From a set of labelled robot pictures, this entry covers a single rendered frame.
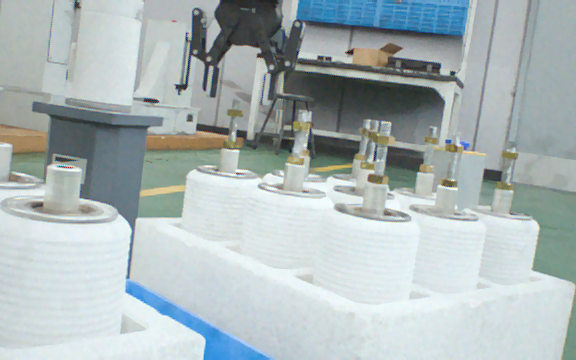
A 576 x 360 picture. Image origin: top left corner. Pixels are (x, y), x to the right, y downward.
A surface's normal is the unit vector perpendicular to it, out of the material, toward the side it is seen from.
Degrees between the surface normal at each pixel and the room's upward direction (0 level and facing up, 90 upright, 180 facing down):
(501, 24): 90
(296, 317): 90
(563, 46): 90
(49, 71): 90
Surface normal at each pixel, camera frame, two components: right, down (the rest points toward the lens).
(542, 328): 0.66, 0.17
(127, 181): 0.94, 0.17
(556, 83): -0.33, 0.06
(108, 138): 0.40, 0.20
